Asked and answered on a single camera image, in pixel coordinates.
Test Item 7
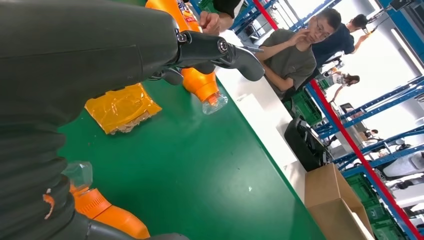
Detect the open cardboard box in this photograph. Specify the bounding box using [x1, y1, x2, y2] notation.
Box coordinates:
[304, 162, 376, 240]

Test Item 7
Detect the green plastic crate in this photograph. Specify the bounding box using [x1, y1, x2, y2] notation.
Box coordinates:
[282, 88, 323, 127]
[344, 172, 409, 240]

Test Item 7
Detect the long ceiling light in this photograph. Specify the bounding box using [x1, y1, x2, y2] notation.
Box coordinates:
[390, 28, 424, 74]

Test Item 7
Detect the white desk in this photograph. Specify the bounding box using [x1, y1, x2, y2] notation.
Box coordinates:
[215, 29, 307, 203]

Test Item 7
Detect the black equipment case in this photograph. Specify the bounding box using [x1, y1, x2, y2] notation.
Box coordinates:
[283, 116, 333, 173]

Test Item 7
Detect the blue metal shelving rack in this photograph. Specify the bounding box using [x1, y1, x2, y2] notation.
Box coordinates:
[190, 0, 424, 240]

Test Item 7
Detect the red metal pole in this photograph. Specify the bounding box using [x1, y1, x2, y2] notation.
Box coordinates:
[252, 0, 424, 240]

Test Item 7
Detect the yellow tape patch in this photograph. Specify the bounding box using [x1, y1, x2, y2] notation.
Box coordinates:
[84, 82, 163, 136]

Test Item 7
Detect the green table mat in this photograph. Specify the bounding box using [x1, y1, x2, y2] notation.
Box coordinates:
[57, 0, 327, 240]

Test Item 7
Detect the tablet in dark case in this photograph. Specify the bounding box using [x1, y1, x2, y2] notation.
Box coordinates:
[243, 44, 265, 54]

